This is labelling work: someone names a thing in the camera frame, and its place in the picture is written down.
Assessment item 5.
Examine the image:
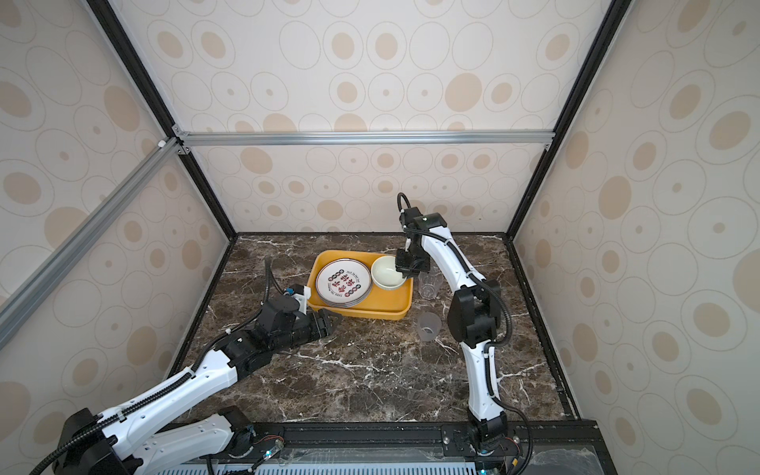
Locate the yellow plastic bin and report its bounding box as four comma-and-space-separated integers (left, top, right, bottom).
308, 251, 414, 321

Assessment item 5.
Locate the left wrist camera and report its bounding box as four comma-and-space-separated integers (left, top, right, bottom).
284, 284, 312, 314

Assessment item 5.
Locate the diagonal aluminium rail left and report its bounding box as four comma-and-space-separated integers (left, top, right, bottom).
1, 138, 180, 346

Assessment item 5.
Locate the black frame post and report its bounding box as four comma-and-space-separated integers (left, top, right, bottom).
503, 0, 631, 241
86, 0, 238, 241

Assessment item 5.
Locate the black frame post right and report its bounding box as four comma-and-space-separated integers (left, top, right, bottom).
503, 0, 631, 241

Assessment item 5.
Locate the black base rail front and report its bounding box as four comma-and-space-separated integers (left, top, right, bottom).
159, 420, 619, 475

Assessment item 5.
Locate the horizontal aluminium rail back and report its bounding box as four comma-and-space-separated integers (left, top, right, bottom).
179, 130, 554, 146

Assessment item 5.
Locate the white plate red rim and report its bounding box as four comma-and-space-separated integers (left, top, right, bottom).
315, 258, 373, 308

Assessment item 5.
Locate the cream white bowl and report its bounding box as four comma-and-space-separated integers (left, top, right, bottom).
370, 255, 407, 291

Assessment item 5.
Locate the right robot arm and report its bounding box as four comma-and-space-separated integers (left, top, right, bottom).
395, 194, 528, 452

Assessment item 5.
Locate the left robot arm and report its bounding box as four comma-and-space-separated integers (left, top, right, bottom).
32, 295, 342, 474

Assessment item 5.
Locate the black frame post left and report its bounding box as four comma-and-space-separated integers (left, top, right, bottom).
86, 0, 238, 241

